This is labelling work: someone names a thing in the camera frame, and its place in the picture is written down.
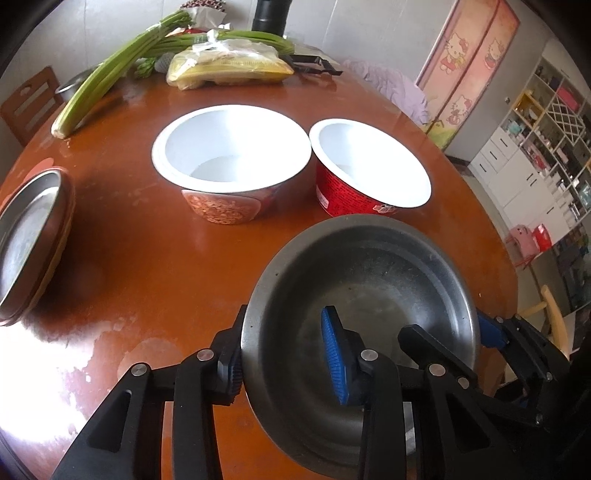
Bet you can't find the red noodle bowl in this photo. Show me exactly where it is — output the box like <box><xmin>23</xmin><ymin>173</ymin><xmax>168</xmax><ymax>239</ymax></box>
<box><xmin>308</xmin><ymin>119</ymin><xmax>433</xmax><ymax>218</ymax></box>

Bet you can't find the purple cloth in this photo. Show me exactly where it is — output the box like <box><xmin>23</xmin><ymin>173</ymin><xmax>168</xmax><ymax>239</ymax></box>
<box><xmin>344</xmin><ymin>58</ymin><xmax>431</xmax><ymax>126</ymax></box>

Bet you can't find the orange plastic plate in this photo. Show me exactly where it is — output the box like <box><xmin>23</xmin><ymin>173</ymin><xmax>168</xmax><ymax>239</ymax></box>
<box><xmin>0</xmin><ymin>158</ymin><xmax>77</xmax><ymax>326</ymax></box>

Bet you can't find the brown wooden chair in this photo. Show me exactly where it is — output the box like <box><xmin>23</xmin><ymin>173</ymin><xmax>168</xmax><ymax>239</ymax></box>
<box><xmin>0</xmin><ymin>66</ymin><xmax>59</xmax><ymax>148</ymax></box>

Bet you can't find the bag of yellow noodles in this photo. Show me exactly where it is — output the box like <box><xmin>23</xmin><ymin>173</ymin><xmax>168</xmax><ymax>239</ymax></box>
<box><xmin>165</xmin><ymin>38</ymin><xmax>296</xmax><ymax>92</ymax></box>

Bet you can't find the noodle bowl with food picture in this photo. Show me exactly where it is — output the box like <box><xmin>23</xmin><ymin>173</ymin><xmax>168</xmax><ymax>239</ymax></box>
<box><xmin>151</xmin><ymin>104</ymin><xmax>311</xmax><ymax>226</ymax></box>

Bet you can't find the large steel bowl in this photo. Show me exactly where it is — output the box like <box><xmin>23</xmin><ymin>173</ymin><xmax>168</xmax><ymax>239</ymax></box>
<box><xmin>240</xmin><ymin>214</ymin><xmax>482</xmax><ymax>468</ymax></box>

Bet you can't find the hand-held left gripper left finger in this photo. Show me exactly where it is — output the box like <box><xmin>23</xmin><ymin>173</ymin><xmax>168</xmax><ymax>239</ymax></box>
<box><xmin>48</xmin><ymin>305</ymin><xmax>247</xmax><ymax>480</ymax></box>

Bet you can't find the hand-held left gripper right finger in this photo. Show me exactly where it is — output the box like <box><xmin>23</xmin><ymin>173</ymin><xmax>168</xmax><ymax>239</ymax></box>
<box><xmin>321</xmin><ymin>306</ymin><xmax>513</xmax><ymax>480</ymax></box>

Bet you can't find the white shelf cabinet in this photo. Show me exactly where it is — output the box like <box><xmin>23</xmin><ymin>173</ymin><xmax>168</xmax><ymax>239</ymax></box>
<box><xmin>471</xmin><ymin>55</ymin><xmax>591</xmax><ymax>319</ymax></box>

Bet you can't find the small steel bowl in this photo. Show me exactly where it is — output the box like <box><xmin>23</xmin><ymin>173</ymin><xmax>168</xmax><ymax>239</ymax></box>
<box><xmin>54</xmin><ymin>68</ymin><xmax>96</xmax><ymax>101</ymax></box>

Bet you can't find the round steel pan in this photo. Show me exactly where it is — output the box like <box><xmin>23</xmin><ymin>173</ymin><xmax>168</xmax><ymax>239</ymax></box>
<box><xmin>0</xmin><ymin>168</ymin><xmax>70</xmax><ymax>315</ymax></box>

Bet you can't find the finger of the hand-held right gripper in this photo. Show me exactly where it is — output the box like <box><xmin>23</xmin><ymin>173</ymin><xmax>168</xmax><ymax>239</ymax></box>
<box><xmin>478</xmin><ymin>311</ymin><xmax>550</xmax><ymax>365</ymax></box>
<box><xmin>398</xmin><ymin>324</ymin><xmax>485</xmax><ymax>398</ymax></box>

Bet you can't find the pink plastic stool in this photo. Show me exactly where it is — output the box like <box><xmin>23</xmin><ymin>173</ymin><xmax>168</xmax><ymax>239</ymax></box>
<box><xmin>505</xmin><ymin>223</ymin><xmax>553</xmax><ymax>269</ymax></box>

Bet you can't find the black peeler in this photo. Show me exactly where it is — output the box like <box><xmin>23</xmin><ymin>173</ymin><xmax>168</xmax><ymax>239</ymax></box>
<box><xmin>287</xmin><ymin>53</ymin><xmax>343</xmax><ymax>78</ymax></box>

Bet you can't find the light wooden armchair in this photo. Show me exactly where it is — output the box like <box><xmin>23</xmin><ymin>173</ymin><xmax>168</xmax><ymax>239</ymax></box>
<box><xmin>517</xmin><ymin>284</ymin><xmax>580</xmax><ymax>365</ymax></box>

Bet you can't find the long celery bunch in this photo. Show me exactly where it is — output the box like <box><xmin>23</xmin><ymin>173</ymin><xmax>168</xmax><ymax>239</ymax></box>
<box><xmin>51</xmin><ymin>9</ymin><xmax>194</xmax><ymax>138</ymax></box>

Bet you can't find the pink cartoon door curtain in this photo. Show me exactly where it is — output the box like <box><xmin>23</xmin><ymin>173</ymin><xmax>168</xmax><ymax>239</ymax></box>
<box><xmin>416</xmin><ymin>0</ymin><xmax>521</xmax><ymax>151</ymax></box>

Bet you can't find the black thermos bottle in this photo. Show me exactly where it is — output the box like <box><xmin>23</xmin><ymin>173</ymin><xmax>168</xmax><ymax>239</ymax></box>
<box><xmin>252</xmin><ymin>0</ymin><xmax>293</xmax><ymax>36</ymax></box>

